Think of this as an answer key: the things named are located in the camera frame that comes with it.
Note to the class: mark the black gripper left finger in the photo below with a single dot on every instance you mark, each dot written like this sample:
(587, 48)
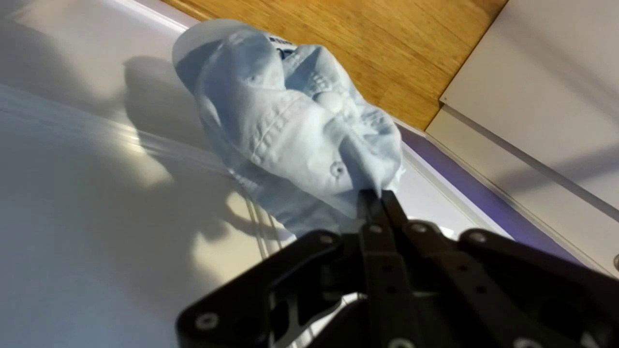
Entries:
(394, 319)

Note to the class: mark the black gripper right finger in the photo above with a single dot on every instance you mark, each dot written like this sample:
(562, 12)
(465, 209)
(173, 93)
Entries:
(454, 296)

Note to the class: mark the light blue cap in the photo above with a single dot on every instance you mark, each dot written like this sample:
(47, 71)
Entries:
(289, 124)

